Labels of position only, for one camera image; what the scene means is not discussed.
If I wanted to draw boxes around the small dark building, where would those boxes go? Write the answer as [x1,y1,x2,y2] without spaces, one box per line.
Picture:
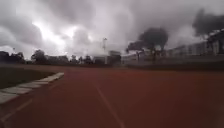
[107,50,122,66]

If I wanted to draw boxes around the floodlight pole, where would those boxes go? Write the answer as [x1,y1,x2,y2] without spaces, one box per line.
[102,37,109,65]

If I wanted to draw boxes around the red running track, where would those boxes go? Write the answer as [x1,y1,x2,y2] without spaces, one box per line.
[0,64,224,128]

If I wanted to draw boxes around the dark tree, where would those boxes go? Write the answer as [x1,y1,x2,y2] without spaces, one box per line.
[192,8,224,51]
[125,27,170,64]

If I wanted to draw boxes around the dark fence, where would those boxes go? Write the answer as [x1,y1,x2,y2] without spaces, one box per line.
[123,54,224,72]

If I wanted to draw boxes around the row of distant trees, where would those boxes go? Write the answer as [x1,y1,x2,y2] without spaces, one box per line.
[0,49,95,66]

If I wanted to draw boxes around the pale concrete kerb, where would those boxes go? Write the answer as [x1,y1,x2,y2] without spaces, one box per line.
[0,72,65,105]

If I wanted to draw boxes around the dark grass field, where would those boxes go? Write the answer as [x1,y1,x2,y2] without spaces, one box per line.
[0,67,56,90]

